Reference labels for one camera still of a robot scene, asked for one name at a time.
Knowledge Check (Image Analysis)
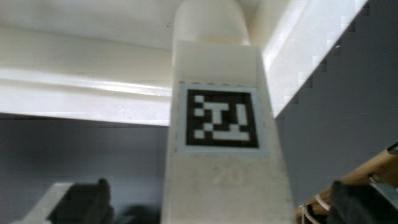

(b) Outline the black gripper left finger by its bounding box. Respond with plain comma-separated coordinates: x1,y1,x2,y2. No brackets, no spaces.
15,178,115,224

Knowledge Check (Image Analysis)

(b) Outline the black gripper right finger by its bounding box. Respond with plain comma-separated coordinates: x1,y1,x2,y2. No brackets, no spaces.
326,181,398,224

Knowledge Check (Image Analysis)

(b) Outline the white leg with tag 20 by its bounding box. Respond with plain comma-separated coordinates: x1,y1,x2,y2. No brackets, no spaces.
161,0,294,224

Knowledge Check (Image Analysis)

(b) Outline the white square tabletop part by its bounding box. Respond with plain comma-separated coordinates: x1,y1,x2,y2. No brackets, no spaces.
0,0,369,125

